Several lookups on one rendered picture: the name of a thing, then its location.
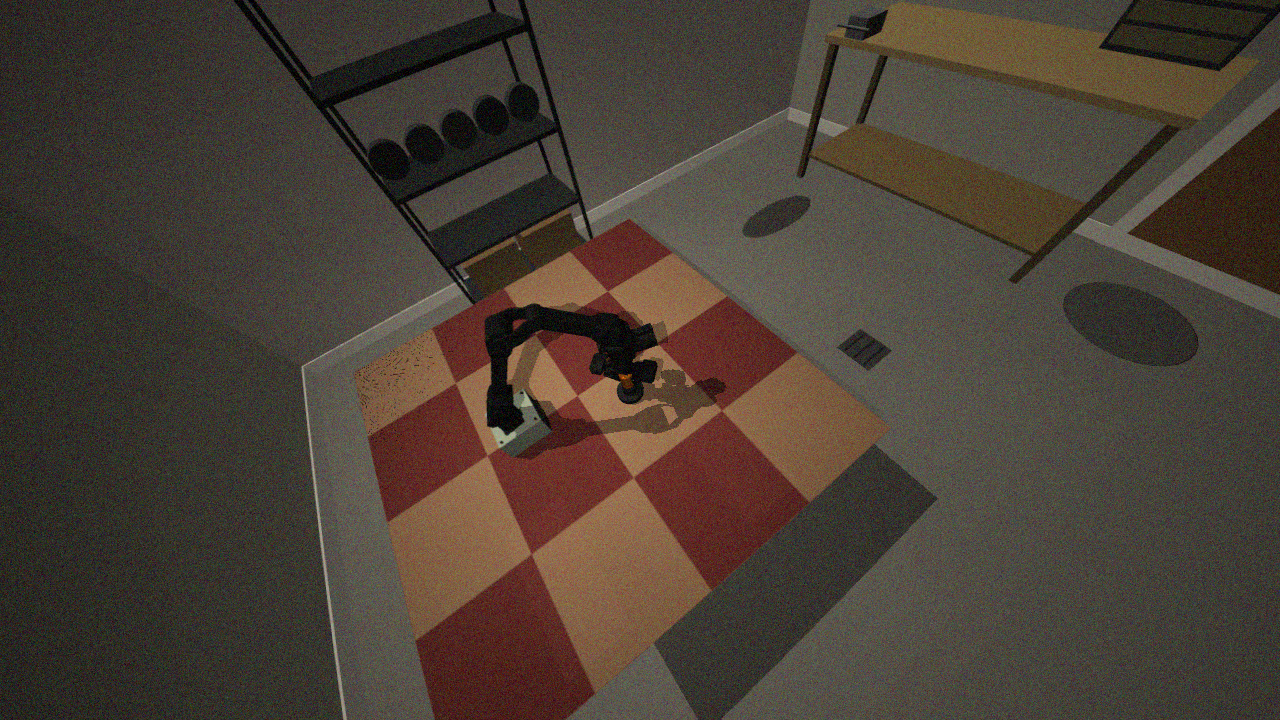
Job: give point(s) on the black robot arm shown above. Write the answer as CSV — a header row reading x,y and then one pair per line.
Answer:
x,y
612,334

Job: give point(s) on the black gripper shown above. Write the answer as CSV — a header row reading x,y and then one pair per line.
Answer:
x,y
641,371

